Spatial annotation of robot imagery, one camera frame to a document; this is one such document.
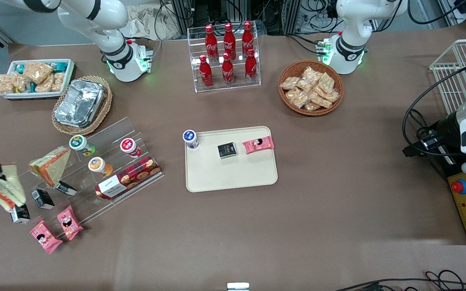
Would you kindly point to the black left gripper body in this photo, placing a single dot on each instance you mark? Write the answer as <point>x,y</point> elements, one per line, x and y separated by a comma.
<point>445,128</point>

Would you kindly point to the triangle sandwich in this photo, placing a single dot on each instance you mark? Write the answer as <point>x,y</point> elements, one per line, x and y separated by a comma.
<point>51,167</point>
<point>12,190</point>

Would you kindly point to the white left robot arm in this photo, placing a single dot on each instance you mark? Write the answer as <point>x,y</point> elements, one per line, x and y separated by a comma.
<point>350,48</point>

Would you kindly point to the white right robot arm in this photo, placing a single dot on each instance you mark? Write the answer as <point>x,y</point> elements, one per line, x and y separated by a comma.
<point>116,60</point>

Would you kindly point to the beige plastic tray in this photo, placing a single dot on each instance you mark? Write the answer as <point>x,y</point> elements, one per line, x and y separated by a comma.
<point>233,173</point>

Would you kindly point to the small black box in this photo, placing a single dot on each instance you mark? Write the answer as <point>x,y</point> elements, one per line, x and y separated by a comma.
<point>43,199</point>

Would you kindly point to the red emergency stop button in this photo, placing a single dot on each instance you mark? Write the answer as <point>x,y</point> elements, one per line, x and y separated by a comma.
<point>458,186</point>

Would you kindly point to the pink snack packet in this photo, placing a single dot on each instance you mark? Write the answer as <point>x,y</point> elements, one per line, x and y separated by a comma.
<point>69,223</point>
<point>258,144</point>
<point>45,237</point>

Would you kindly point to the green cap yogurt bottle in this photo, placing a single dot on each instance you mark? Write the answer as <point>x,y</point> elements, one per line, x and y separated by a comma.
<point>80,143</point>

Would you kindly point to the clear wrapped rice cracker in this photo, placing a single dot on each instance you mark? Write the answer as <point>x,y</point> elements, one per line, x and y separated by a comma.
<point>5,82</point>
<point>37,71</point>
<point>44,85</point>
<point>58,82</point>
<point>20,83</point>

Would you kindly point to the orange cap yogurt bottle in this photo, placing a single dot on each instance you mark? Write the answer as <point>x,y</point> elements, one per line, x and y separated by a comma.
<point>97,165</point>

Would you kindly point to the teal snack packet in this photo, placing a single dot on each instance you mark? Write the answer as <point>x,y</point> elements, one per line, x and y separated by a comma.
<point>60,66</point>
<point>19,68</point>

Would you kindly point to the silver foil container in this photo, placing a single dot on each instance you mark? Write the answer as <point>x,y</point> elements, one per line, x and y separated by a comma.
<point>80,103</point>

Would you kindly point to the clear wrapped cracker packet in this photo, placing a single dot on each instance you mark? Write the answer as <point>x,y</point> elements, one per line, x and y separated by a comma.
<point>331,95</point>
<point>297,98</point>
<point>311,74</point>
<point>311,107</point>
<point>326,82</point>
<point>289,83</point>
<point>321,101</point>

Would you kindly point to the oval light wicker basket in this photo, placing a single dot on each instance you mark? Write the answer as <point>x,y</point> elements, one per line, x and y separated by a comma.
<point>103,113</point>

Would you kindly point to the white rectangular dish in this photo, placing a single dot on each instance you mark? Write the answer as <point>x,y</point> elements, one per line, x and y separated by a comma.
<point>70,74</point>

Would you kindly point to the clear acrylic stepped stand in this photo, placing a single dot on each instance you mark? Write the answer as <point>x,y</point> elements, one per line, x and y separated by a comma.
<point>115,131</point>

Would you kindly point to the red plaid cookie box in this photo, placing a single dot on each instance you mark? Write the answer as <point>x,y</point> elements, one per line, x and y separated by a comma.
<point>130,178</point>

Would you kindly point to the red cap yogurt bottle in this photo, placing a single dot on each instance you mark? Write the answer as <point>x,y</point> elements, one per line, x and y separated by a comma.
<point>130,146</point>

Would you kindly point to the white base connector box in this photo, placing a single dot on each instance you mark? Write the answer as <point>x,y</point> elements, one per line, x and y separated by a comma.
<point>324,50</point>
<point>145,58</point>

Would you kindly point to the round brown wicker basket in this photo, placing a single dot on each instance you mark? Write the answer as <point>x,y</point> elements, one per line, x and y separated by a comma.
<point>289,107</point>

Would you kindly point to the blue cap yogurt bottle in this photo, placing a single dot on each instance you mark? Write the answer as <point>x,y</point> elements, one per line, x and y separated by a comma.
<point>190,137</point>

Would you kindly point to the aluminium equipment rack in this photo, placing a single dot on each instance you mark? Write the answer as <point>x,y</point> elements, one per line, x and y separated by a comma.
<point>281,14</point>

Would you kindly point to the red cola bottle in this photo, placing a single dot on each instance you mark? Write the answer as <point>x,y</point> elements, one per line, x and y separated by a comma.
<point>206,72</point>
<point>229,40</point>
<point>251,66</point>
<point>248,38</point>
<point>227,70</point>
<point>211,42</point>

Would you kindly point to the black snack packet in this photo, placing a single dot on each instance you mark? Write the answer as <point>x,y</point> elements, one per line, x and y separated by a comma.
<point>227,150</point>

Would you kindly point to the clear acrylic bottle rack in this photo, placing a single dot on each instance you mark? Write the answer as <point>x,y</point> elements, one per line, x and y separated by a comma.
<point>225,87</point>

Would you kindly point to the small white device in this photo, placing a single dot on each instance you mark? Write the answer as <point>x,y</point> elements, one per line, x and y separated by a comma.
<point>238,287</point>

